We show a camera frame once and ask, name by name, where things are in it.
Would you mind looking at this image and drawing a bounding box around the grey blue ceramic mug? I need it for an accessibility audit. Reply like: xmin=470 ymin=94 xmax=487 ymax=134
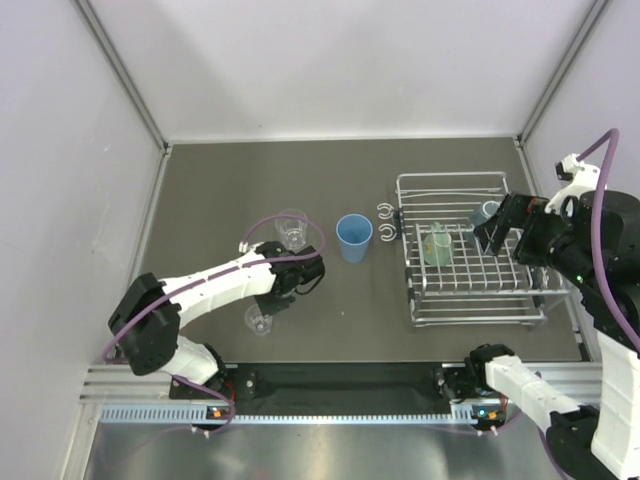
xmin=469 ymin=200 xmax=501 ymax=229

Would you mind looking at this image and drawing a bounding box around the small clear plastic cup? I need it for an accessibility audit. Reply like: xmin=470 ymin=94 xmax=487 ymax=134
xmin=244 ymin=305 xmax=273 ymax=336

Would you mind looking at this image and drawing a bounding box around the silver wire dish rack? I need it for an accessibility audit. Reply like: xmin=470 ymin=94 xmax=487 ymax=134
xmin=377 ymin=172 xmax=569 ymax=327

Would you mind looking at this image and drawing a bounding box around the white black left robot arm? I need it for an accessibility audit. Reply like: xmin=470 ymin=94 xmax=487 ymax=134
xmin=108 ymin=241 xmax=326 ymax=397

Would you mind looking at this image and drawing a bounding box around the white toothed cable duct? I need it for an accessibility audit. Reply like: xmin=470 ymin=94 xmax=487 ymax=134
xmin=99 ymin=400 xmax=489 ymax=426

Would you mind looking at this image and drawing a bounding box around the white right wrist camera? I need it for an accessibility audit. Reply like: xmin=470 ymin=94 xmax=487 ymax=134
xmin=544 ymin=154 xmax=601 ymax=215

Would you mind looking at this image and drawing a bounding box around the blue plastic cup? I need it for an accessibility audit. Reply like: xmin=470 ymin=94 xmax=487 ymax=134
xmin=336 ymin=213 xmax=373 ymax=264

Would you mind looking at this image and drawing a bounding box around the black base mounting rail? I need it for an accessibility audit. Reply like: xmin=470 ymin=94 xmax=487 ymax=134
xmin=169 ymin=362 xmax=506 ymax=416

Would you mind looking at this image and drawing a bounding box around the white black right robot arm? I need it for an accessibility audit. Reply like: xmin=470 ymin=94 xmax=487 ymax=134
xmin=465 ymin=191 xmax=639 ymax=479

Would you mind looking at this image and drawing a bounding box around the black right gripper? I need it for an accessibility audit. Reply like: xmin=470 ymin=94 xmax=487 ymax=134
xmin=472 ymin=187 xmax=595 ymax=284

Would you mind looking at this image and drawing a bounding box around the large clear plastic cup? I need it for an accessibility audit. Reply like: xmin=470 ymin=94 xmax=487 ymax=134
xmin=275 ymin=208 xmax=307 ymax=252

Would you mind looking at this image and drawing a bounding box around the green ceramic mug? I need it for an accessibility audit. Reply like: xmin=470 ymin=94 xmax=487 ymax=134
xmin=423 ymin=222 xmax=453 ymax=267

